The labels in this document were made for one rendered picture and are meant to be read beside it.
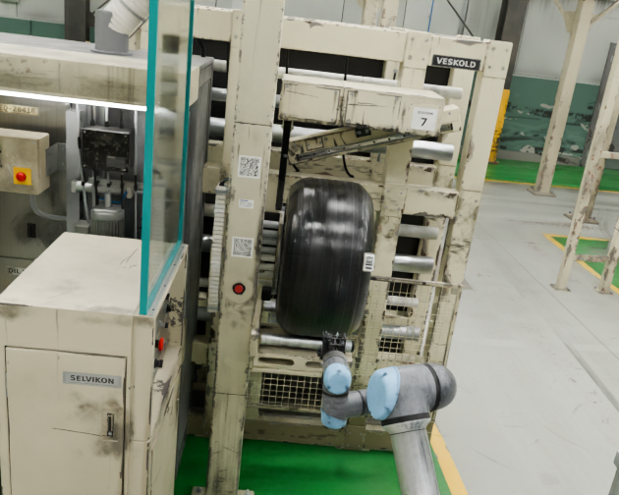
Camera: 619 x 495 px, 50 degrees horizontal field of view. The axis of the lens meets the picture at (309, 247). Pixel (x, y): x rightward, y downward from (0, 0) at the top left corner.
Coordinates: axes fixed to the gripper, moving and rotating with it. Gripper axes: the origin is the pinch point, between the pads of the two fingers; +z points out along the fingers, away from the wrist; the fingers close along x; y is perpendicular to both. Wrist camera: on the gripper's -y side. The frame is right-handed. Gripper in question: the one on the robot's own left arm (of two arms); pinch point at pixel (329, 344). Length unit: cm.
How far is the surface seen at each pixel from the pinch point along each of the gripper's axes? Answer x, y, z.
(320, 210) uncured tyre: 7.3, 42.3, 10.7
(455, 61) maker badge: -44, 99, 71
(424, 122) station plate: -29, 74, 42
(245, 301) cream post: 29.9, 4.2, 24.5
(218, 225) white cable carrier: 41, 31, 22
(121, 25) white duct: 83, 96, 42
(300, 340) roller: 8.7, -6.7, 18.6
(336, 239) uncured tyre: 1.5, 34.4, 5.0
